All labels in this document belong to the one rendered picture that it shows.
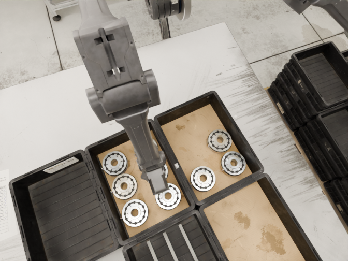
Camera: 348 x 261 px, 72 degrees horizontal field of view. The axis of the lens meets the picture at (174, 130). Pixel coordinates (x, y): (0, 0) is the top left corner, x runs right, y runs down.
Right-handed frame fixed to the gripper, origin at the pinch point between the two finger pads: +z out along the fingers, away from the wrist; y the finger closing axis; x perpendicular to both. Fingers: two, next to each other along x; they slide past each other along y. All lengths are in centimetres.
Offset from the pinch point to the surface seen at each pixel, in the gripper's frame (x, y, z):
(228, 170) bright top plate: -28.5, 10.6, 0.9
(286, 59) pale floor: -69, 146, 92
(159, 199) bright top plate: -5.6, -9.6, 0.7
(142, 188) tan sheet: 2.7, -7.9, 3.9
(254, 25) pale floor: -32, 175, 95
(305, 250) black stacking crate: -62, -9, -3
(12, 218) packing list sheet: 55, -39, 17
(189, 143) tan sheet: -9.5, 17.0, 4.7
